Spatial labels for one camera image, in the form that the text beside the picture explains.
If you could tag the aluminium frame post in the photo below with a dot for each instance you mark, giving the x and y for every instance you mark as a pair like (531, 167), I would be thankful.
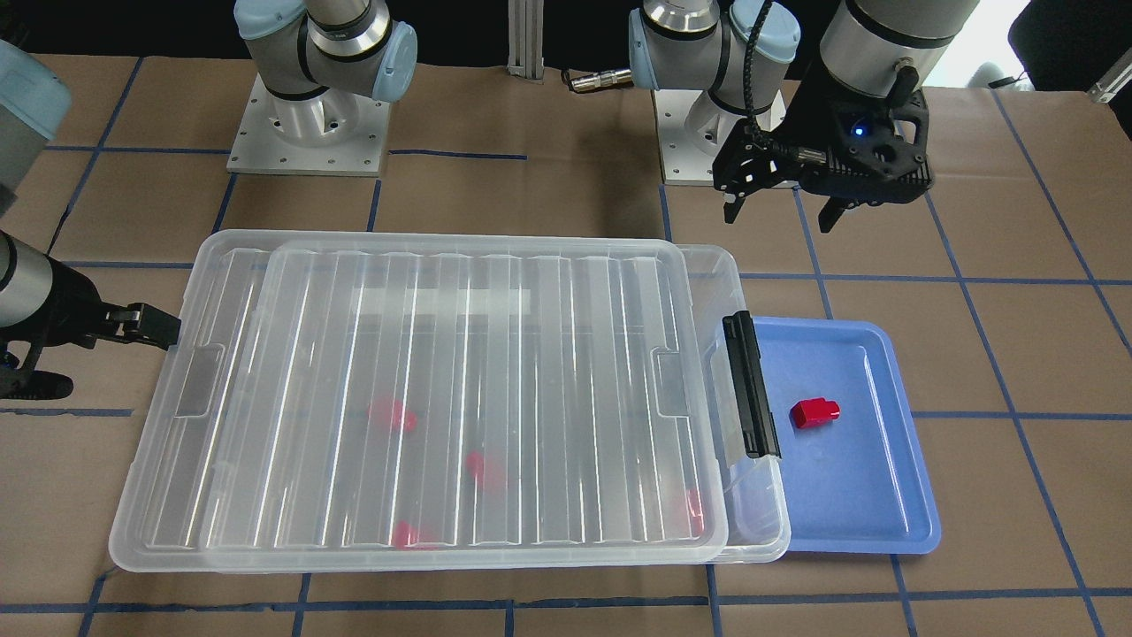
(525, 22)

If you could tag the clear plastic storage box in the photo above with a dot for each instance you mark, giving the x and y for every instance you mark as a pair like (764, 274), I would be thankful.
(743, 442)

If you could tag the red block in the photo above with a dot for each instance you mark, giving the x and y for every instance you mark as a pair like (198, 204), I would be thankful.
(408, 537)
(488, 473)
(392, 416)
(691, 512)
(814, 412)

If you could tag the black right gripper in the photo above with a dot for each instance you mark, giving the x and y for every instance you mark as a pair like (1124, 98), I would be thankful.
(55, 307)

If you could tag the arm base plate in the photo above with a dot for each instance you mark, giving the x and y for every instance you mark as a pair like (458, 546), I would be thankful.
(691, 127)
(336, 134)

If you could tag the blue plastic tray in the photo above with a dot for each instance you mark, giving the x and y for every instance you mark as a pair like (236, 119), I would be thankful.
(858, 485)

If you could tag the black box latch handle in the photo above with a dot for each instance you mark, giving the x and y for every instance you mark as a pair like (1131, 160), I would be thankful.
(756, 422)

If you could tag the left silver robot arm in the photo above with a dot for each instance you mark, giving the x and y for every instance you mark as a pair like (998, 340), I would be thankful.
(701, 45)

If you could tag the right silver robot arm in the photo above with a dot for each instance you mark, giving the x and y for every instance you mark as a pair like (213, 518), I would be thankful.
(155, 96)

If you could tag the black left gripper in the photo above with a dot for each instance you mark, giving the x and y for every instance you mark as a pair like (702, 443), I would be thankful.
(810, 115)

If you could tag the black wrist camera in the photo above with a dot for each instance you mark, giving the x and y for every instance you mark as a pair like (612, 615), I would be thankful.
(884, 143)

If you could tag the clear plastic box lid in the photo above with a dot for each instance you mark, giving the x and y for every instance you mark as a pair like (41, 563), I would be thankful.
(416, 398)

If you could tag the red block under lid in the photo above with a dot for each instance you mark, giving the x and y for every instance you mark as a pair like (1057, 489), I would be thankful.
(392, 416)
(408, 537)
(488, 473)

